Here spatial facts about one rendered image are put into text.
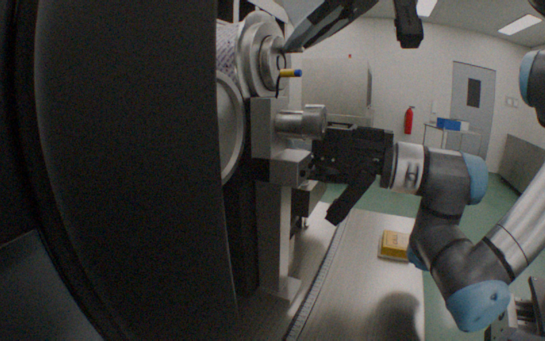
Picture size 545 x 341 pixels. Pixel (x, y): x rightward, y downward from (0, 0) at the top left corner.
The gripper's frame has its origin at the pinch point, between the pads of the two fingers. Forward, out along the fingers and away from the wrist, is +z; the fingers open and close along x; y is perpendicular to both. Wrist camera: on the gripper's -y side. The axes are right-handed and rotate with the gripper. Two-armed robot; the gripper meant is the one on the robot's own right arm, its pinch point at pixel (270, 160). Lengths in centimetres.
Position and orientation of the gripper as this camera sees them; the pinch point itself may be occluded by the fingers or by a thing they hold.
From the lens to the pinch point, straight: 40.9
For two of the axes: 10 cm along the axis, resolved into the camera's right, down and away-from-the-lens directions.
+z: -9.0, -1.5, 4.1
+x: -4.4, 3.0, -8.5
